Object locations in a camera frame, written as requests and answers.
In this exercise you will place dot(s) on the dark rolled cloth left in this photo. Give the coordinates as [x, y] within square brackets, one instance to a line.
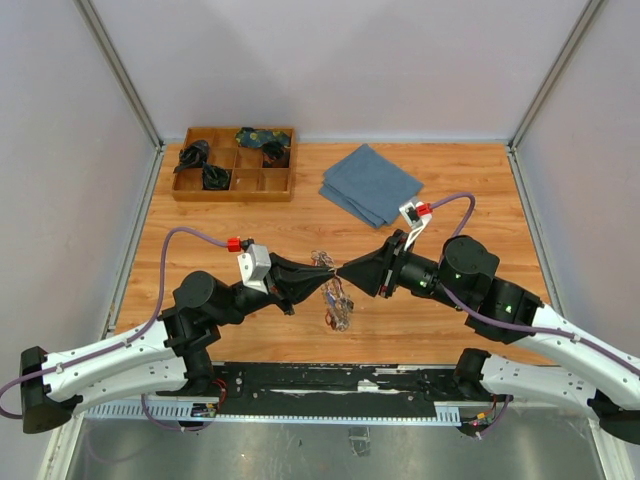
[194, 155]

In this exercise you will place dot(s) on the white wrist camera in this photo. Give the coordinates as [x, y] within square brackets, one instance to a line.
[418, 215]
[254, 262]

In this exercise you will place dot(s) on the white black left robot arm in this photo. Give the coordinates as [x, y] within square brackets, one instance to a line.
[168, 356]

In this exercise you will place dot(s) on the wooden compartment tray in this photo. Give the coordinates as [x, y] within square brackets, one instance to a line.
[249, 180]

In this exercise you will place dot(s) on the dark rolled cloth right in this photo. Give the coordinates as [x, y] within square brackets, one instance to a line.
[275, 155]

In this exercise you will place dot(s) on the dark rolled cloth middle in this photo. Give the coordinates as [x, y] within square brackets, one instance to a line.
[215, 178]

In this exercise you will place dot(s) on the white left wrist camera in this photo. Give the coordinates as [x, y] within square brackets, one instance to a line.
[254, 262]

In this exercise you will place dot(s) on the metal disc with keyrings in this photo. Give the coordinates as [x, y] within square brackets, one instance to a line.
[339, 306]

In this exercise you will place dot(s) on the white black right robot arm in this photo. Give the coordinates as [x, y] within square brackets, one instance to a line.
[589, 373]

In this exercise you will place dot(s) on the folded blue cloth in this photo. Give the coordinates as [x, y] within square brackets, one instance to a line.
[369, 187]

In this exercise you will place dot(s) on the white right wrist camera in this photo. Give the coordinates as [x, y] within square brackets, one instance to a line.
[418, 215]

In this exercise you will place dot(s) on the dark rolled cloth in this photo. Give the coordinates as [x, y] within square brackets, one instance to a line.
[215, 178]
[275, 155]
[194, 155]

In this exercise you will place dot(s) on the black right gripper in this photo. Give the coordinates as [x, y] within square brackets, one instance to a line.
[376, 271]

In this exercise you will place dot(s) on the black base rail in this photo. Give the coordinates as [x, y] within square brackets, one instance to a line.
[336, 392]

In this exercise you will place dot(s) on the blue yellow patterned cloth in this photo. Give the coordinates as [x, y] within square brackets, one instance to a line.
[248, 137]

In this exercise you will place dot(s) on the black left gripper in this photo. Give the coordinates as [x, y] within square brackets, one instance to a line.
[285, 277]

